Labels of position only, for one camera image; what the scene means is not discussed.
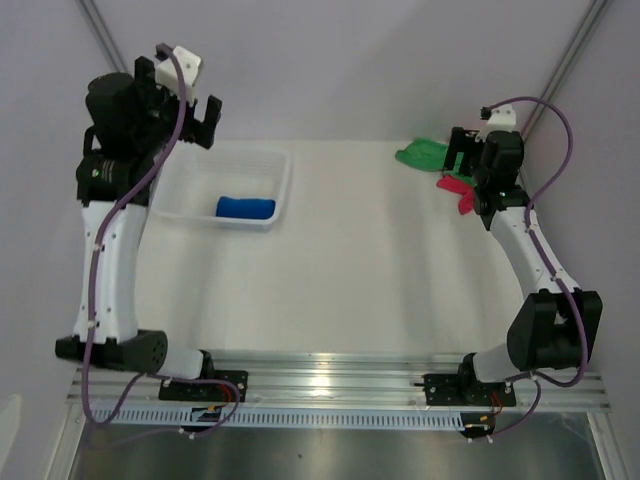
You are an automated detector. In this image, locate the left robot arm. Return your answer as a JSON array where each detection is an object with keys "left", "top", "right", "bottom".
[{"left": 55, "top": 44, "right": 222, "bottom": 400}]

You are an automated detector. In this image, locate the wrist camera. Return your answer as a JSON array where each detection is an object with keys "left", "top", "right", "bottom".
[
  {"left": 153, "top": 44, "right": 205, "bottom": 99},
  {"left": 477, "top": 103, "right": 517, "bottom": 140}
]

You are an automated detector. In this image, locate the pink towel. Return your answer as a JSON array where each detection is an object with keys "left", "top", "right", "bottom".
[{"left": 436, "top": 175, "right": 474, "bottom": 215}]

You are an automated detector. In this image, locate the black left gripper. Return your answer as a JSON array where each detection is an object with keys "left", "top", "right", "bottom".
[{"left": 137, "top": 58, "right": 224, "bottom": 155}]

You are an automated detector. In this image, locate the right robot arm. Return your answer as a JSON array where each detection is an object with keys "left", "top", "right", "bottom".
[{"left": 444, "top": 127, "right": 603, "bottom": 404}]

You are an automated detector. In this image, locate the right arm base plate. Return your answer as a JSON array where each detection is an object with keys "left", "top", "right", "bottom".
[{"left": 415, "top": 373, "right": 516, "bottom": 407}]

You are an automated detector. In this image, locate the aluminium frame post right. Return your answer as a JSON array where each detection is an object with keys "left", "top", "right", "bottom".
[{"left": 519, "top": 0, "right": 614, "bottom": 139}]

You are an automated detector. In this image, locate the blue towel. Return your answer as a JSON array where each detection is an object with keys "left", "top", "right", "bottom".
[{"left": 215, "top": 196, "right": 276, "bottom": 220}]

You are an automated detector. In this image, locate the aluminium frame rail right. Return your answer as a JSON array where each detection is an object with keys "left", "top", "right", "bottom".
[{"left": 516, "top": 168, "right": 531, "bottom": 198}]

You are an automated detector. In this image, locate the white plastic basket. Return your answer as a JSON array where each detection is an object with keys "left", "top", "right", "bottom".
[{"left": 150, "top": 145, "right": 292, "bottom": 232}]

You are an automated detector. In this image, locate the slotted cable duct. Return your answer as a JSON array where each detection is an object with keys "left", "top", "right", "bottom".
[{"left": 112, "top": 406, "right": 464, "bottom": 432}]

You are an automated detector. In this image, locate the aluminium front rail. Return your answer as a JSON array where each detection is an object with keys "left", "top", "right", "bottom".
[{"left": 89, "top": 350, "right": 611, "bottom": 413}]

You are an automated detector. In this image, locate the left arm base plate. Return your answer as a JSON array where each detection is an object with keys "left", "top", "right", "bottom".
[{"left": 158, "top": 370, "right": 249, "bottom": 403}]

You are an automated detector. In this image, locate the aluminium frame post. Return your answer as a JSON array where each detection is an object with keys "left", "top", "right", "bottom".
[
  {"left": 76, "top": 0, "right": 129, "bottom": 72},
  {"left": 519, "top": 0, "right": 614, "bottom": 139}
]

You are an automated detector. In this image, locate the aluminium frame post left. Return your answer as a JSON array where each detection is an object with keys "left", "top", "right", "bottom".
[{"left": 76, "top": 0, "right": 129, "bottom": 72}]

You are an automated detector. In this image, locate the green towel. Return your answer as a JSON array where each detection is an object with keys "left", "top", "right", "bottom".
[{"left": 395, "top": 138, "right": 473, "bottom": 185}]

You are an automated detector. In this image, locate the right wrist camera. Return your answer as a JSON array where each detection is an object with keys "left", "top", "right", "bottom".
[{"left": 477, "top": 103, "right": 517, "bottom": 140}]

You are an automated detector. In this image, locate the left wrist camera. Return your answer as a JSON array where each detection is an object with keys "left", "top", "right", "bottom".
[{"left": 153, "top": 44, "right": 205, "bottom": 99}]

